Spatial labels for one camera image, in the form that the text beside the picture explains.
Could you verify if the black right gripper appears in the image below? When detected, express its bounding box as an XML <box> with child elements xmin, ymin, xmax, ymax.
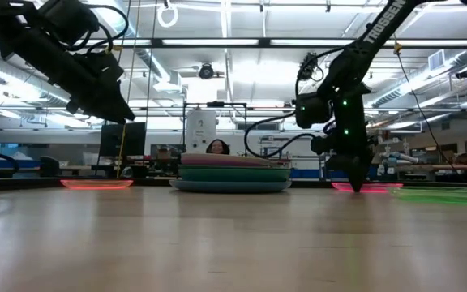
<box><xmin>311</xmin><ymin>115</ymin><xmax>379</xmax><ymax>193</ymax></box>

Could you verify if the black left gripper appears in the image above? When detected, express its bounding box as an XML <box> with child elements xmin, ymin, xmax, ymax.
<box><xmin>42</xmin><ymin>49</ymin><xmax>137</xmax><ymax>126</ymax></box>

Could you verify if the transparent pink plastic plate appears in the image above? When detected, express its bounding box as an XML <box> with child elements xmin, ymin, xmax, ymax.
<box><xmin>331</xmin><ymin>182</ymin><xmax>404</xmax><ymax>194</ymax></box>

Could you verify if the black monitor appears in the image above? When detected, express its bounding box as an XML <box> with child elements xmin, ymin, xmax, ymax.
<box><xmin>98</xmin><ymin>122</ymin><xmax>147</xmax><ymax>158</ymax></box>

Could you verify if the transparent orange plastic plate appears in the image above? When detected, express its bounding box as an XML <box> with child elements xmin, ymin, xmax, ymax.
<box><xmin>59</xmin><ymin>178</ymin><xmax>135</xmax><ymax>191</ymax></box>

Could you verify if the transparent green plastic plate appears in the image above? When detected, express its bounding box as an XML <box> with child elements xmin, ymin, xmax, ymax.
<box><xmin>387</xmin><ymin>185</ymin><xmax>467</xmax><ymax>208</ymax></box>

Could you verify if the white tank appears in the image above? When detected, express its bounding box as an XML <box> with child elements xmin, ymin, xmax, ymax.
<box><xmin>185</xmin><ymin>108</ymin><xmax>217</xmax><ymax>155</ymax></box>

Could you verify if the person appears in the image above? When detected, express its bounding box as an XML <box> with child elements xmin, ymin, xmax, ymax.
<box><xmin>205</xmin><ymin>138</ymin><xmax>231</xmax><ymax>156</ymax></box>

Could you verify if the black overhead beam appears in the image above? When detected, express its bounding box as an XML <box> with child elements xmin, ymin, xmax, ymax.
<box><xmin>0</xmin><ymin>36</ymin><xmax>467</xmax><ymax>49</ymax></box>

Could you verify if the yellow cable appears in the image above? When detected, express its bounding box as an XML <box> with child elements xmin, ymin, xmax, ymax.
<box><xmin>115</xmin><ymin>121</ymin><xmax>128</xmax><ymax>179</ymax></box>

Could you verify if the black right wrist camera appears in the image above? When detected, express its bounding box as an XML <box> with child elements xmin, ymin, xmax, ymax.
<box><xmin>295</xmin><ymin>92</ymin><xmax>335</xmax><ymax>130</ymax></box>

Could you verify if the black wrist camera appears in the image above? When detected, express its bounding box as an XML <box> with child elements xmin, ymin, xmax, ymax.
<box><xmin>295</xmin><ymin>92</ymin><xmax>335</xmax><ymax>130</ymax></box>
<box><xmin>37</xmin><ymin>0</ymin><xmax>101</xmax><ymax>46</ymax></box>

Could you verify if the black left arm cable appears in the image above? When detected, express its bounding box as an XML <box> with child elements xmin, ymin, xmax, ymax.
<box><xmin>63</xmin><ymin>3</ymin><xmax>131</xmax><ymax>56</ymax></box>

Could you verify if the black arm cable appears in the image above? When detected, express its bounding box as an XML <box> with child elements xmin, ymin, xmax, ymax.
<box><xmin>63</xmin><ymin>3</ymin><xmax>131</xmax><ymax>56</ymax></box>
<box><xmin>243</xmin><ymin>109</ymin><xmax>320</xmax><ymax>160</ymax></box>

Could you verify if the black hanging cable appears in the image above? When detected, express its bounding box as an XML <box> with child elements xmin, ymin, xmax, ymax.
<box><xmin>393</xmin><ymin>32</ymin><xmax>460</xmax><ymax>174</ymax></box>

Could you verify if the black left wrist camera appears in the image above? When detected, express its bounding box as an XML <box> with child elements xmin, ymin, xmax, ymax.
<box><xmin>37</xmin><ymin>0</ymin><xmax>101</xmax><ymax>46</ymax></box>

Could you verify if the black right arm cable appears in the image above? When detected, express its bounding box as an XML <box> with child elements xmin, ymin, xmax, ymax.
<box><xmin>243</xmin><ymin>109</ymin><xmax>320</xmax><ymax>160</ymax></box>

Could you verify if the black overhead camera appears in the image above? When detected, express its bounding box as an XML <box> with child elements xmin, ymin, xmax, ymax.
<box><xmin>198</xmin><ymin>62</ymin><xmax>216</xmax><ymax>80</ymax></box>

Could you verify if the white cable loop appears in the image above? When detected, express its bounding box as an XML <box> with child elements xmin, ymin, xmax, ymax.
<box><xmin>156</xmin><ymin>1</ymin><xmax>179</xmax><ymax>29</ymax></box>

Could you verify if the black metal frame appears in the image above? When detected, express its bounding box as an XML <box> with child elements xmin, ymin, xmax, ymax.
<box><xmin>182</xmin><ymin>101</ymin><xmax>249</xmax><ymax>157</ymax></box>

